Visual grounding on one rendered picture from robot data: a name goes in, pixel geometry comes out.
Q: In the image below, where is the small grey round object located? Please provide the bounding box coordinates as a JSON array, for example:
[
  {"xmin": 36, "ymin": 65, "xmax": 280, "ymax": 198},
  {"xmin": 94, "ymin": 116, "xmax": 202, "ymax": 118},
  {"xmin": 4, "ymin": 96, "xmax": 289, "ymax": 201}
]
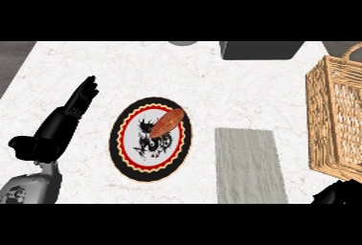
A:
[{"xmin": 168, "ymin": 40, "xmax": 200, "ymax": 47}]

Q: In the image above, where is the round black red plate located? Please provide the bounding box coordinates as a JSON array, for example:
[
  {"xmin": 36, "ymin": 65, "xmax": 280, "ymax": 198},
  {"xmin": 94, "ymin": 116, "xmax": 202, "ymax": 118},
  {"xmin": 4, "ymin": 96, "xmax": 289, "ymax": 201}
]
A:
[{"xmin": 109, "ymin": 97, "xmax": 194, "ymax": 183}]

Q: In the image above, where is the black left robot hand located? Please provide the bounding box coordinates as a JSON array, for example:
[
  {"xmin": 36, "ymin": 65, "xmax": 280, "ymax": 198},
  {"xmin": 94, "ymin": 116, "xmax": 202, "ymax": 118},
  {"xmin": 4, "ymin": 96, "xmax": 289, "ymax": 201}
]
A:
[{"xmin": 8, "ymin": 75, "xmax": 101, "ymax": 165}]

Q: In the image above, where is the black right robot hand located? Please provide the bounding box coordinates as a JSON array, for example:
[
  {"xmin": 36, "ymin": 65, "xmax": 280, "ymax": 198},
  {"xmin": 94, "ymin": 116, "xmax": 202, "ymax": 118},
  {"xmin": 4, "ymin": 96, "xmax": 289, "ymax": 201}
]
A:
[{"xmin": 312, "ymin": 179, "xmax": 362, "ymax": 205}]

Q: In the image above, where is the dark grey box appliance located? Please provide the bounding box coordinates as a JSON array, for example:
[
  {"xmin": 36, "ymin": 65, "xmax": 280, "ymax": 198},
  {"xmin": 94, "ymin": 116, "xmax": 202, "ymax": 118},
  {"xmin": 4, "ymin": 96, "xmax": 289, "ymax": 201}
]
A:
[{"xmin": 218, "ymin": 40, "xmax": 308, "ymax": 61}]

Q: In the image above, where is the grey rectangular placemat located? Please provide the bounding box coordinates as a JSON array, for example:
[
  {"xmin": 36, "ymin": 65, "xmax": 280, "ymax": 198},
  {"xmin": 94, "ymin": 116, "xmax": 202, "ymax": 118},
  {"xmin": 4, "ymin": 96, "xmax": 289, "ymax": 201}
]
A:
[{"xmin": 215, "ymin": 127, "xmax": 290, "ymax": 205}]

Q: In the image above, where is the orange-brown sweet potato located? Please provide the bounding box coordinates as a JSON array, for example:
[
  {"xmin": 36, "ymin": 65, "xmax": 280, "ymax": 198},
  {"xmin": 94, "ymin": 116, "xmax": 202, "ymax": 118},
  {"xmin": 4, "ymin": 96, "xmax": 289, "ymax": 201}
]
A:
[{"xmin": 148, "ymin": 107, "xmax": 187, "ymax": 139}]

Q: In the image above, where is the tan wicker basket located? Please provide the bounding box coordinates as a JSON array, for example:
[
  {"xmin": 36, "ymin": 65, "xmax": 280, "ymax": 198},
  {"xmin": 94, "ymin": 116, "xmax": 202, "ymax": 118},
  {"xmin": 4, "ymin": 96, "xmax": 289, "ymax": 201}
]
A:
[{"xmin": 305, "ymin": 42, "xmax": 362, "ymax": 184}]

